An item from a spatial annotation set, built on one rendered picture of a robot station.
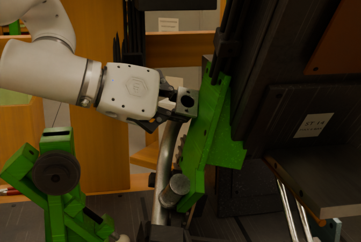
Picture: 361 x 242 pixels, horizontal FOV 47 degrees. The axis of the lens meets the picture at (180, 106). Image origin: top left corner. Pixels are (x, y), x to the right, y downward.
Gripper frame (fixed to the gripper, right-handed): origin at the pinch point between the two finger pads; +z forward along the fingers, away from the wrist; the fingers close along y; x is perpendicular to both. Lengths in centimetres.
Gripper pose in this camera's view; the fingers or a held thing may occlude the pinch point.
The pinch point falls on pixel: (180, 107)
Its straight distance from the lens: 77.7
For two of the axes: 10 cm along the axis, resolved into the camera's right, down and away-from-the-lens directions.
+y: 0.7, -8.7, 4.9
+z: 9.3, 2.3, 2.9
